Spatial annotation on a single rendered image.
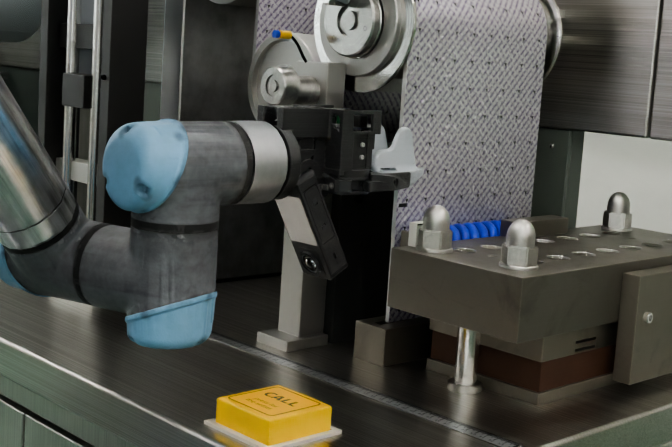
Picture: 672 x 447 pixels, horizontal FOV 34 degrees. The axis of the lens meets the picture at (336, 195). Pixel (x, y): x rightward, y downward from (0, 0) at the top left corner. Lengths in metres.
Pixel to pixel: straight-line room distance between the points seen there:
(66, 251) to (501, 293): 0.39
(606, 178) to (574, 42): 2.74
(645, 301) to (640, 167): 2.93
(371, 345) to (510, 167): 0.28
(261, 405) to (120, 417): 0.15
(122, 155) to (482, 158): 0.47
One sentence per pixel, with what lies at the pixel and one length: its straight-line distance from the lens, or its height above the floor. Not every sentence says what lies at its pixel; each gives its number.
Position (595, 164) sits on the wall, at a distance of 4.15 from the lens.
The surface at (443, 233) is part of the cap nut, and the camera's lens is 1.08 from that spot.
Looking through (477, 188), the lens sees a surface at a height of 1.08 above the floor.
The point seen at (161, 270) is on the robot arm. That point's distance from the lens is 0.93.
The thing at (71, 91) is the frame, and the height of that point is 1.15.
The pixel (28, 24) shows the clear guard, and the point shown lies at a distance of 2.05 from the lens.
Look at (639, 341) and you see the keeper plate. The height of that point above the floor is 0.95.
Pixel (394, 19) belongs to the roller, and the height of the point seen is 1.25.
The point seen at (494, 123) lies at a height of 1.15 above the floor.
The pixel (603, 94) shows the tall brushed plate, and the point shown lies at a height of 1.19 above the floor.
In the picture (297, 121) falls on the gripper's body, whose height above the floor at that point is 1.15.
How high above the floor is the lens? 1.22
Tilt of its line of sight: 7 degrees down
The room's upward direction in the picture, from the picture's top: 4 degrees clockwise
